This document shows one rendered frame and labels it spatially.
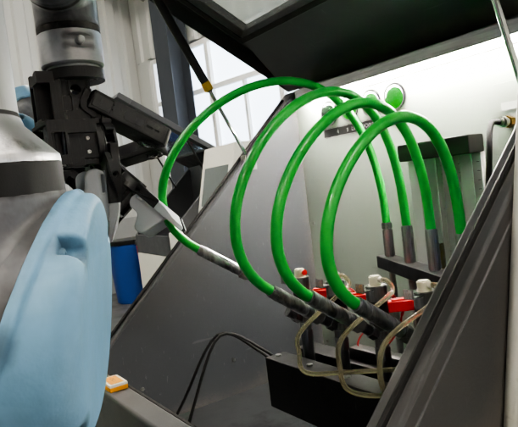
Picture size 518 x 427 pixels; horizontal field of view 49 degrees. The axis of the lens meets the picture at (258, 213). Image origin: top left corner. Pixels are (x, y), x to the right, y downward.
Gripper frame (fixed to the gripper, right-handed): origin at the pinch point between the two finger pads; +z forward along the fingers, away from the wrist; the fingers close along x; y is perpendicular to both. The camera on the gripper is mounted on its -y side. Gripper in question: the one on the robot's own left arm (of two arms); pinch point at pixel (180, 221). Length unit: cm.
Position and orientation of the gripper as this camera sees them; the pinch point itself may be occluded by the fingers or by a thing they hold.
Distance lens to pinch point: 91.6
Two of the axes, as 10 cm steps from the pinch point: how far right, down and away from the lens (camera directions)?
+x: -0.5, -1.6, -9.8
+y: -6.4, 7.6, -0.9
